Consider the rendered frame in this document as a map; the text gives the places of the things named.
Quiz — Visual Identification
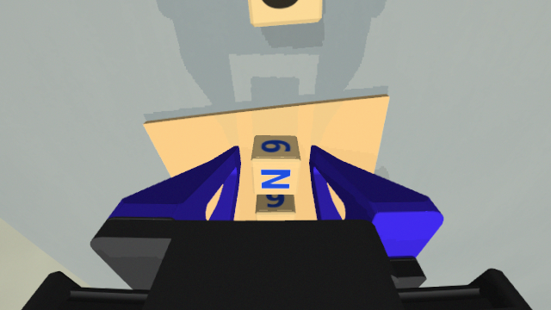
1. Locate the orange flat mat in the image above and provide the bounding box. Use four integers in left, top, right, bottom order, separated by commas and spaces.
143, 94, 389, 220

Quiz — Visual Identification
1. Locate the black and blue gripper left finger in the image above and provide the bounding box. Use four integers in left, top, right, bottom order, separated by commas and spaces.
108, 146, 241, 220

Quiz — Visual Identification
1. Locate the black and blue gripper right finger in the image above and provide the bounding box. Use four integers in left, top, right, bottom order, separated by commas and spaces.
309, 146, 443, 258

